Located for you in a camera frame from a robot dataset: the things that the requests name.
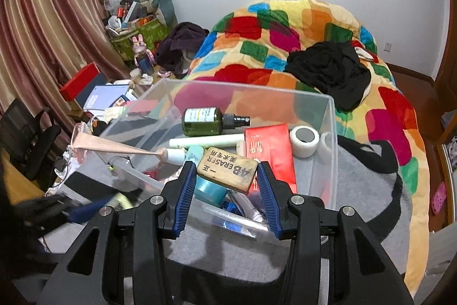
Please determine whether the blue card box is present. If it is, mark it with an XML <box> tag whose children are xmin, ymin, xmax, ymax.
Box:
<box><xmin>222</xmin><ymin>200</ymin><xmax>245</xmax><ymax>217</ymax></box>

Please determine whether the light blue bottle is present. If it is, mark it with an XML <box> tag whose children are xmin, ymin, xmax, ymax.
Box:
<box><xmin>185</xmin><ymin>145</ymin><xmax>205</xmax><ymax>166</ymax></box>

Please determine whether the red box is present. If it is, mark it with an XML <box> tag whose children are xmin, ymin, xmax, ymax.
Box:
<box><xmin>245</xmin><ymin>124</ymin><xmax>297</xmax><ymax>193</ymax></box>
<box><xmin>59</xmin><ymin>63</ymin><xmax>100</xmax><ymax>101</ymax></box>

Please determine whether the pale green tube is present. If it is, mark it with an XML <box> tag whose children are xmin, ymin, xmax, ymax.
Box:
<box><xmin>169</xmin><ymin>133</ymin><xmax>245</xmax><ymax>149</ymax></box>

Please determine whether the dark purple clothes pile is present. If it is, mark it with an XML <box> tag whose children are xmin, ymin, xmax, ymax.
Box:
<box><xmin>153</xmin><ymin>22</ymin><xmax>209</xmax><ymax>79</ymax></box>

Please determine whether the striped pink curtain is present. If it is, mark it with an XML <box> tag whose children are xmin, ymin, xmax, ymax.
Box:
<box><xmin>1</xmin><ymin>0</ymin><xmax>128</xmax><ymax>131</ymax></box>

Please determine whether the white tape roll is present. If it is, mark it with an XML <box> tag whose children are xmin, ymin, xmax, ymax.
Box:
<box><xmin>289</xmin><ymin>125</ymin><xmax>320</xmax><ymax>159</ymax></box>

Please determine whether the dark green spray bottle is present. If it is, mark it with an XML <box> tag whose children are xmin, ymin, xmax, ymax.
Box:
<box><xmin>181</xmin><ymin>107</ymin><xmax>251</xmax><ymax>137</ymax></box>

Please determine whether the black garment on bed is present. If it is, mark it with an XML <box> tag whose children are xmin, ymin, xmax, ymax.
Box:
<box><xmin>284</xmin><ymin>41</ymin><xmax>371</xmax><ymax>111</ymax></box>

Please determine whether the colourful patchwork quilt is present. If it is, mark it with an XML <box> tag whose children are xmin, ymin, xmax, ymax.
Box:
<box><xmin>189</xmin><ymin>0</ymin><xmax>430</xmax><ymax>293</ymax></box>

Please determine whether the red box on desk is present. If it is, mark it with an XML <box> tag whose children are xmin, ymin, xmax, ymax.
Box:
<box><xmin>59</xmin><ymin>63</ymin><xmax>100</xmax><ymax>101</ymax></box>

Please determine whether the blue white booklet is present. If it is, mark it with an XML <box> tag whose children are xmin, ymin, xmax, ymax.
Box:
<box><xmin>83</xmin><ymin>84</ymin><xmax>129</xmax><ymax>111</ymax></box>

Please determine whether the beige cosmetic tube white cap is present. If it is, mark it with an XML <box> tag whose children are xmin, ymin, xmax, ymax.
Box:
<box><xmin>70</xmin><ymin>123</ymin><xmax>186</xmax><ymax>165</ymax></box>

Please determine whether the black chair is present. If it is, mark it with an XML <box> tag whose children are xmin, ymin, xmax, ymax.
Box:
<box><xmin>1</xmin><ymin>98</ymin><xmax>61</xmax><ymax>180</ymax></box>

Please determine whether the green storage basket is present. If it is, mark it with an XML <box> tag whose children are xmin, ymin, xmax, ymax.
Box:
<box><xmin>105</xmin><ymin>18</ymin><xmax>171</xmax><ymax>66</ymax></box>

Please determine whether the clear plastic storage box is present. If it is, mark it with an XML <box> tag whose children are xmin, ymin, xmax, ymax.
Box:
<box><xmin>96</xmin><ymin>77</ymin><xmax>339</xmax><ymax>240</ymax></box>

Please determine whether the pink rabbit figurine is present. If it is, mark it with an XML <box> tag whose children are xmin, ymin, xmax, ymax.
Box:
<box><xmin>132</xmin><ymin>34</ymin><xmax>156</xmax><ymax>75</ymax></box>

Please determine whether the brown 4B eraser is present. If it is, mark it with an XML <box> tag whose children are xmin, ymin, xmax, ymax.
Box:
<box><xmin>197</xmin><ymin>147</ymin><xmax>259</xmax><ymax>194</ymax></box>

